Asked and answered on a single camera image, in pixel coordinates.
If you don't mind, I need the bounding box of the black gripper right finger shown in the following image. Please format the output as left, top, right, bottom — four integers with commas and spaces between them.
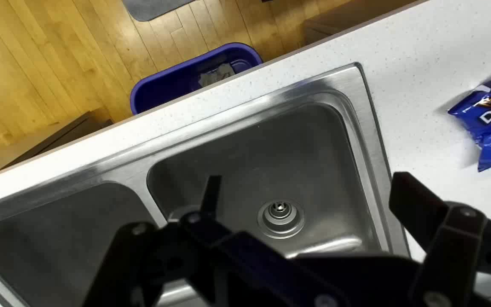
386, 170, 491, 307

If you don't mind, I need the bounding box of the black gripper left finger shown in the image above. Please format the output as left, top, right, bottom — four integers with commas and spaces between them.
81, 173, 248, 307

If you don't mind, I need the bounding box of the metal sink drain strainer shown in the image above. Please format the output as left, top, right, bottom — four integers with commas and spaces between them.
255, 197, 306, 240

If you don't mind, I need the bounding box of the stainless steel double sink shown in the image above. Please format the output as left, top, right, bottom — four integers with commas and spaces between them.
0, 61, 412, 307

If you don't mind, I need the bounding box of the blue plastic bin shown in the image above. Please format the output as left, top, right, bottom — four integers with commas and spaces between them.
129, 40, 263, 115

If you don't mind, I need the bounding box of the crumpled grey paper trash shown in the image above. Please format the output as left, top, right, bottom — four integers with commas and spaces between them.
197, 61, 236, 88

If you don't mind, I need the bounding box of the grey floor mat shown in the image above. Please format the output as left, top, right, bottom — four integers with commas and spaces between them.
120, 0, 195, 23

